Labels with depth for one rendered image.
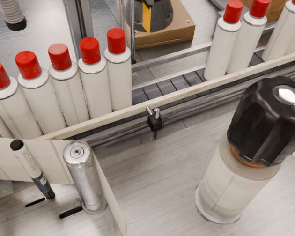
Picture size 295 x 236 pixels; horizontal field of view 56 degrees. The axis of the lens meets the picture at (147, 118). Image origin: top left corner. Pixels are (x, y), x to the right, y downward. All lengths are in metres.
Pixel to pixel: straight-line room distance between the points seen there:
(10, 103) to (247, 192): 0.40
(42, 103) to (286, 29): 0.57
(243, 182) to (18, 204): 0.40
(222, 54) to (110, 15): 0.49
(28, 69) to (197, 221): 0.39
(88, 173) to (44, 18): 0.74
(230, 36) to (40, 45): 0.57
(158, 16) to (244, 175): 0.58
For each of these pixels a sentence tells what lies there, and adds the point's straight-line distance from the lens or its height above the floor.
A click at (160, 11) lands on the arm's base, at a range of 0.85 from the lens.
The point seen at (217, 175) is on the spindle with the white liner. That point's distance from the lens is 0.42.
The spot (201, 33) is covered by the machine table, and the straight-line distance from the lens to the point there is 0.97.
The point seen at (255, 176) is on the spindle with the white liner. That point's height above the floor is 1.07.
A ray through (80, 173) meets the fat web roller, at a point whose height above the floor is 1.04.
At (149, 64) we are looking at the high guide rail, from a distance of 0.64.
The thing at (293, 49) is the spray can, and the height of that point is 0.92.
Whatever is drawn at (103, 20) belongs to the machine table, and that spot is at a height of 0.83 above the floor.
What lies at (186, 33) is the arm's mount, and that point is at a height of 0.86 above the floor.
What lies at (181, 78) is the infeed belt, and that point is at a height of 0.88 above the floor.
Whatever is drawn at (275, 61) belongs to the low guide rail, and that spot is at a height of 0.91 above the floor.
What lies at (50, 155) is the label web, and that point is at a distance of 0.44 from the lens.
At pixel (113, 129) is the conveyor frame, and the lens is 0.62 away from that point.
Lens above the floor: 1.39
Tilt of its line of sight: 53 degrees down
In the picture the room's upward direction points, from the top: 3 degrees clockwise
